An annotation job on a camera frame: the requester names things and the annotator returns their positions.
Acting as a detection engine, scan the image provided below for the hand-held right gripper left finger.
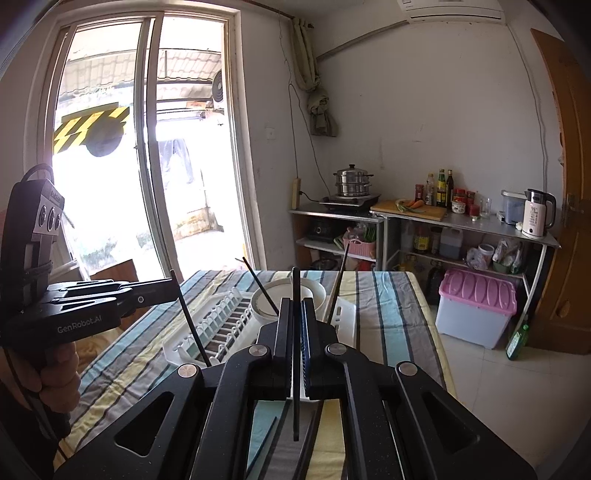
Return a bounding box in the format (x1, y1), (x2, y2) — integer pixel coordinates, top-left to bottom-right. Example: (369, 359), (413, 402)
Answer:
(53, 298), (294, 480)

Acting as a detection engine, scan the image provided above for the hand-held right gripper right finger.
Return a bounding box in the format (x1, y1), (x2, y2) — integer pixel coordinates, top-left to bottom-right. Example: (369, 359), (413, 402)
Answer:
(300, 298), (539, 480)

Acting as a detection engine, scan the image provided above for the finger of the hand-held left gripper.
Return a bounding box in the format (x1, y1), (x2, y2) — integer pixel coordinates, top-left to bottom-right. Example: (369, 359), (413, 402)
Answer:
(53, 277), (180, 320)
(46, 279), (136, 302)

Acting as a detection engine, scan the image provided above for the white plastic cup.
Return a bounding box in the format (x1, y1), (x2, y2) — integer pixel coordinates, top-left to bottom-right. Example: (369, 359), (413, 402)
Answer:
(250, 278), (329, 346)

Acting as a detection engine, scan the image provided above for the person's left hand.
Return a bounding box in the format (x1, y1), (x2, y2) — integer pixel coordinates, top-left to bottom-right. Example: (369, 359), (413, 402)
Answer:
(9, 342), (83, 416)

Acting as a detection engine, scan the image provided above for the wooden chair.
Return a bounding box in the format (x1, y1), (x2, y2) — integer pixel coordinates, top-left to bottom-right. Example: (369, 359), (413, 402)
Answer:
(90, 258), (140, 283)

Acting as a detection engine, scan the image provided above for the white plastic dish rack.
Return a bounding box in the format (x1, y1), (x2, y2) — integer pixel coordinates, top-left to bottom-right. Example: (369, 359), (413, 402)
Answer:
(163, 284), (359, 402)

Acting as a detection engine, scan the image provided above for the striped tablecloth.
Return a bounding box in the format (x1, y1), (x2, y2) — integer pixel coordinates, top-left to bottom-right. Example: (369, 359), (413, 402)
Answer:
(53, 269), (458, 480)

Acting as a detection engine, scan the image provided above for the pink plastic basket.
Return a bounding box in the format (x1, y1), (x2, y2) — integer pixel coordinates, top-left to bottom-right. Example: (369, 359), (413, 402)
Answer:
(342, 224), (378, 259)

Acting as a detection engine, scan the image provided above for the yellow and black striped sign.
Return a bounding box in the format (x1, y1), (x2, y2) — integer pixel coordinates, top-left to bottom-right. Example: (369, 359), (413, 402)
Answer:
(54, 104), (130, 157)

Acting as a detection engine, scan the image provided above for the small metal shelf table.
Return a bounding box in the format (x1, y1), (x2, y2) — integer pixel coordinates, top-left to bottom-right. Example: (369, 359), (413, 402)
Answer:
(288, 205), (387, 274)

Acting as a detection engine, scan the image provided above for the black induction cooker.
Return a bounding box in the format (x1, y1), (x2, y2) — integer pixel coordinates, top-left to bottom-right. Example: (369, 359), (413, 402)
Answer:
(318, 195), (382, 214)

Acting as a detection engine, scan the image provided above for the sliding glass door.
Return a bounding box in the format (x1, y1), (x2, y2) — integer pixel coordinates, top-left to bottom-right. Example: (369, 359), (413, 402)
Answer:
(38, 9), (262, 283)

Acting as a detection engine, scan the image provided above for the steel steamer pot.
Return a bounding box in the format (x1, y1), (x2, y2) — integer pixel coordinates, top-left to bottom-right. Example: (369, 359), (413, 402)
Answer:
(333, 163), (375, 198)

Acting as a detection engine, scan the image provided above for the wooden cutting board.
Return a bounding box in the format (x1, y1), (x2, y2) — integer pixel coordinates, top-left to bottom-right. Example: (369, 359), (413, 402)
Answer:
(370, 199), (448, 222)

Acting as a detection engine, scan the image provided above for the grey plastic jug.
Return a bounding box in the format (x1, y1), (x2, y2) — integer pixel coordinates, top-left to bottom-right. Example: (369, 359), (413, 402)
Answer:
(438, 227), (465, 259)

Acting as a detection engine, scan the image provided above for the storage box with pink lid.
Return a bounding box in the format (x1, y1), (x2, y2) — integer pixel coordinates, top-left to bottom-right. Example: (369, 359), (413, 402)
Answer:
(435, 268), (518, 350)

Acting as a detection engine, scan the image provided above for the white plastic bag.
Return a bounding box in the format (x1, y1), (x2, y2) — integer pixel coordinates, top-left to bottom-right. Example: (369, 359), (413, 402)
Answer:
(465, 244), (495, 271)

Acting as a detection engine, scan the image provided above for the long metal shelf table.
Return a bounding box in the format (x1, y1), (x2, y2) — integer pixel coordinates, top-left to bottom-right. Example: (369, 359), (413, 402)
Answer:
(369, 208), (562, 334)

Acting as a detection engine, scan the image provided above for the clear water container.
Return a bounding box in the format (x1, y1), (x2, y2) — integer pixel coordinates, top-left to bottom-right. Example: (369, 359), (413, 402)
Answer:
(501, 190), (527, 226)

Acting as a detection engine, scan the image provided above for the beige curtain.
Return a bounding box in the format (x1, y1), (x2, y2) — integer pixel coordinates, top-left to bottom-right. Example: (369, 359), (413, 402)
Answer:
(290, 17), (341, 137)

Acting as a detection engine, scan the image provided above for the white electric kettle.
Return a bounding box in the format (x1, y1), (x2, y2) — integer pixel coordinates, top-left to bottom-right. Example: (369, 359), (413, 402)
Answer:
(522, 188), (557, 239)

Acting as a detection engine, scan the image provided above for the wooden door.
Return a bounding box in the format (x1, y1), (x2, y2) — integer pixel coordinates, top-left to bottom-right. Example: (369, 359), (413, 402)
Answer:
(531, 28), (591, 356)

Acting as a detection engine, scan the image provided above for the white air conditioner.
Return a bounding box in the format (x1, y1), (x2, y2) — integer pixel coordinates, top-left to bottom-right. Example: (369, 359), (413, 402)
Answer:
(397, 0), (504, 24)

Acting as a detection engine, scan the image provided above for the black wall cable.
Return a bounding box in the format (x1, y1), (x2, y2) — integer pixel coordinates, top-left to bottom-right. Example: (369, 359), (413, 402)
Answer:
(287, 80), (331, 203)

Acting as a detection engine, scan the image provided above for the grey wall pipe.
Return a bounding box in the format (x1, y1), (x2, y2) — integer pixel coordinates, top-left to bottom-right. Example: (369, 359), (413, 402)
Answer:
(318, 19), (408, 61)

